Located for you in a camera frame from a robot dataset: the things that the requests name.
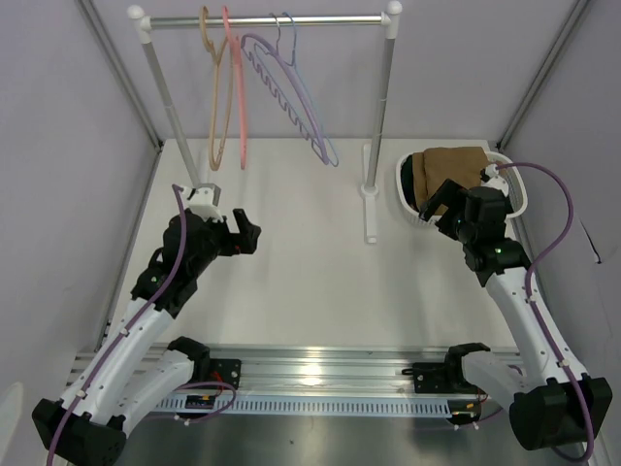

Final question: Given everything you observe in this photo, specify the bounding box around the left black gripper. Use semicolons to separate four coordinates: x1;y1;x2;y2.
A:
189;209;259;276

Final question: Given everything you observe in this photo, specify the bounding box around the tan skirt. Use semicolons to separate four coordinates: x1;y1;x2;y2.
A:
422;147;490;202

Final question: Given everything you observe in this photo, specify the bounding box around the light blue wire hanger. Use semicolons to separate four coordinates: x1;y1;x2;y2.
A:
251;13;339;167

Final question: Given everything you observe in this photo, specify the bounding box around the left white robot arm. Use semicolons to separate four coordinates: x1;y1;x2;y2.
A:
32;209;262;465

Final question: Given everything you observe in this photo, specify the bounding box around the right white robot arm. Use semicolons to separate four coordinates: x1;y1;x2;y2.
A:
419;180;612;458

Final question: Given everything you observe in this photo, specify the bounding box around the pink velvet hanger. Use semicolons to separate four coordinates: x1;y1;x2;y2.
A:
222;6;247;170

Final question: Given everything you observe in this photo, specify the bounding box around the purple notched hanger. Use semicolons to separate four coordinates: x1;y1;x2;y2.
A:
241;13;331;165

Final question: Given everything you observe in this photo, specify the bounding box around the tan velvet hanger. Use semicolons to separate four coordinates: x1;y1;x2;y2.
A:
199;5;227;171

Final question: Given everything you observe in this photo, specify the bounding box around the dark green plaid garment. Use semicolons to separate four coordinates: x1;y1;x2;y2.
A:
401;152;427;211

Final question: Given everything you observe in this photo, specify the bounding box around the metal clothes rack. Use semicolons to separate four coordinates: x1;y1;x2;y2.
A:
127;1;403;245

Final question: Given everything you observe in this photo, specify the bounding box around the white laundry basket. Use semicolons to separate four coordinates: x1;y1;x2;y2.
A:
396;151;528;228

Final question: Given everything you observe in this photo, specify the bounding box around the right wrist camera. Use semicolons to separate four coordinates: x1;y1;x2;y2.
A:
480;163;509;198

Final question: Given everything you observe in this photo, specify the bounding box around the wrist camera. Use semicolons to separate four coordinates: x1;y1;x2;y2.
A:
182;183;224;222
480;163;509;198

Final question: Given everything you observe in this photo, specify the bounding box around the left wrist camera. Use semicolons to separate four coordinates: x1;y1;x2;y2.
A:
182;183;224;222

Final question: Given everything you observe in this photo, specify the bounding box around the aluminium mounting rail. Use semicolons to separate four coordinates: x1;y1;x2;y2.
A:
67;342;528;404

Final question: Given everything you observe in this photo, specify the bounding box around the slotted cable duct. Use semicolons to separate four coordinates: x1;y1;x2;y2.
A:
154;393;452;418

